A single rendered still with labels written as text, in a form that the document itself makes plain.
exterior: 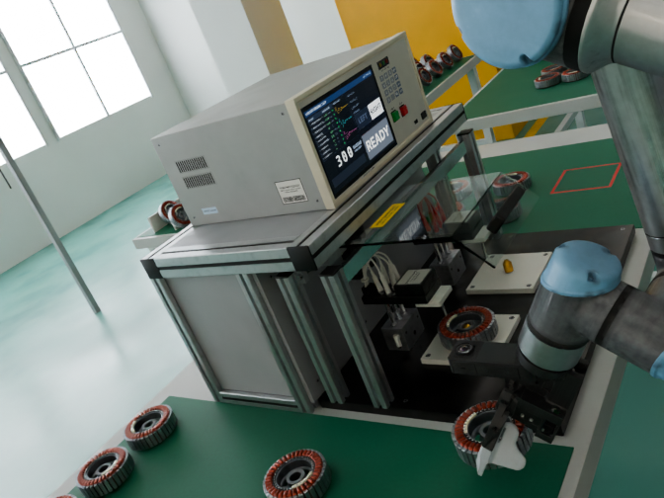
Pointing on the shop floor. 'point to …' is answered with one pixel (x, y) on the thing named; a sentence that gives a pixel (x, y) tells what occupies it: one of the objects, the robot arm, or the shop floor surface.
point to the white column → (246, 40)
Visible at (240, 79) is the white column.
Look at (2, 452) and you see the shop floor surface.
